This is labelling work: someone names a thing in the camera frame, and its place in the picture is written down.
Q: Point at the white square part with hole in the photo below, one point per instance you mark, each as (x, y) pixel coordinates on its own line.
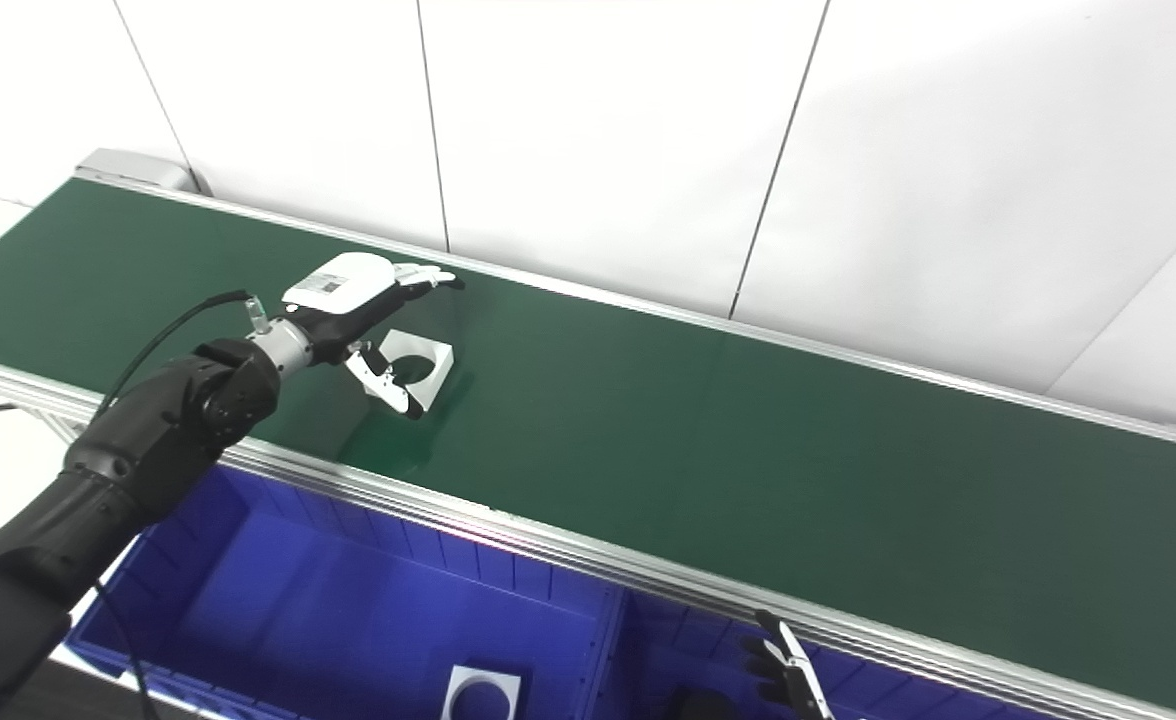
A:
(438, 365)
(458, 685)

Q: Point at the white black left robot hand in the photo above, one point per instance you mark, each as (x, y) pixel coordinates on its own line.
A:
(343, 285)

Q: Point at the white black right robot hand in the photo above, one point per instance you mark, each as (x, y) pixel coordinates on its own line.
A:
(786, 672)

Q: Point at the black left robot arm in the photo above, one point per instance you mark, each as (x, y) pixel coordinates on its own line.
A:
(148, 440)

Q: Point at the green conveyor belt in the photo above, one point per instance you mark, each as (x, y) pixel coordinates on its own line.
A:
(748, 450)

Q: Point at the blue plastic bin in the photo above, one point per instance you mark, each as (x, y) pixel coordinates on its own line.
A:
(668, 640)
(348, 600)

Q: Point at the grey conveyor end housing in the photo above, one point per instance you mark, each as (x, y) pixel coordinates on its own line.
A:
(138, 165)

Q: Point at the aluminium conveyor frame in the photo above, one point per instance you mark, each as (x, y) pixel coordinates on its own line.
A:
(548, 540)

